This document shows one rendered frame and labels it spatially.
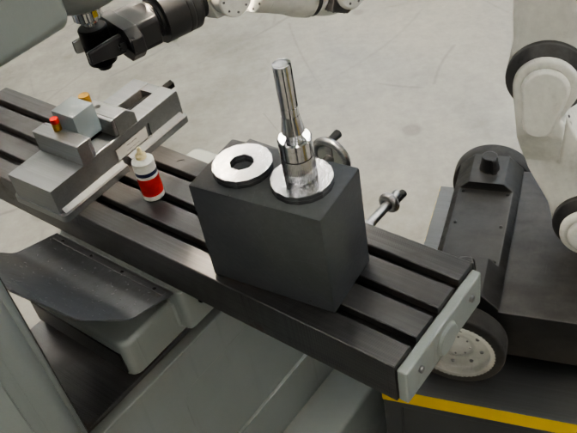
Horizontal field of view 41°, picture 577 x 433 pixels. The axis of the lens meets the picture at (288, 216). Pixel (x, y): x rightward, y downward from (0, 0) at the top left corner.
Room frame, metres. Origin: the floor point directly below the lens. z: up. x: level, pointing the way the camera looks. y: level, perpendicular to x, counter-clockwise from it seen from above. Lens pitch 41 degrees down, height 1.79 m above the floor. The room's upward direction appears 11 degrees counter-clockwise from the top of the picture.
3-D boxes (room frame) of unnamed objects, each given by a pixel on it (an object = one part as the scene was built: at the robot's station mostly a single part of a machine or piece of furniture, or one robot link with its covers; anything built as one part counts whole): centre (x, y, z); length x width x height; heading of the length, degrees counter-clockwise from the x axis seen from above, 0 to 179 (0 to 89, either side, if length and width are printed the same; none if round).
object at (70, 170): (1.27, 0.33, 0.98); 0.35 x 0.15 x 0.11; 138
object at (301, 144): (0.84, -0.03, 1.19); 0.05 x 0.05 x 0.01
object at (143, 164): (1.13, 0.23, 0.98); 0.04 x 0.04 x 0.11
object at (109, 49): (1.12, 0.23, 1.23); 0.06 x 0.02 x 0.03; 120
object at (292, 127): (0.84, -0.03, 1.25); 0.03 x 0.03 x 0.11
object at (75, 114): (1.25, 0.35, 1.04); 0.06 x 0.05 x 0.06; 48
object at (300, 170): (0.84, -0.03, 1.16); 0.05 x 0.05 x 0.06
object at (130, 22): (1.19, 0.17, 1.23); 0.13 x 0.12 x 0.10; 30
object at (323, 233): (0.87, 0.01, 1.03); 0.22 x 0.12 x 0.20; 53
